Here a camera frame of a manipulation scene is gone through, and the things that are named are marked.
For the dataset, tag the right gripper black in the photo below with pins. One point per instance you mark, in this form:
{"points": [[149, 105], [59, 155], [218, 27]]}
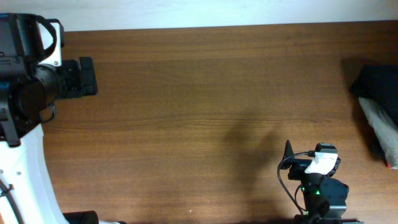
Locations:
{"points": [[299, 167]]}

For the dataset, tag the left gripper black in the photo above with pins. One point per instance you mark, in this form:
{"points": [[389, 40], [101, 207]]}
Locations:
{"points": [[72, 71]]}

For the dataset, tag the black shorts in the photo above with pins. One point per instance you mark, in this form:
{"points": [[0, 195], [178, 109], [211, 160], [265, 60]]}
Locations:
{"points": [[379, 83]]}

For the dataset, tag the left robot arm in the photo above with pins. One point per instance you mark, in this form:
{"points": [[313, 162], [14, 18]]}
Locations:
{"points": [[33, 77]]}

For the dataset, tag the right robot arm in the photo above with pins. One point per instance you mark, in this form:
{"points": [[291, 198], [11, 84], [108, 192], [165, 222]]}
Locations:
{"points": [[320, 198]]}

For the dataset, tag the grey folded cloth right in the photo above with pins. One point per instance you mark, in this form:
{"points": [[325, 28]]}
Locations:
{"points": [[384, 128]]}

